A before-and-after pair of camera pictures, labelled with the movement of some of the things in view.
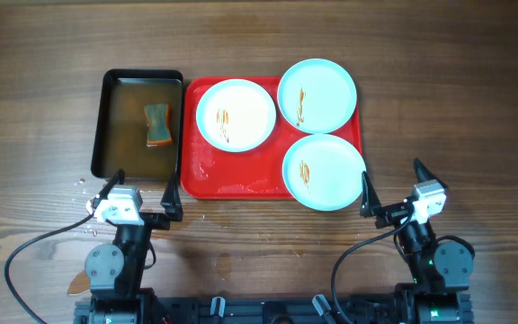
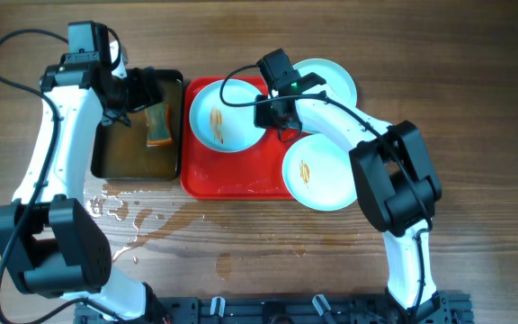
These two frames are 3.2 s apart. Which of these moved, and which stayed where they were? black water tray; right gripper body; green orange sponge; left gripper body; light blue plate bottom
Moved: left gripper body; right gripper body
Stayed: black water tray; light blue plate bottom; green orange sponge
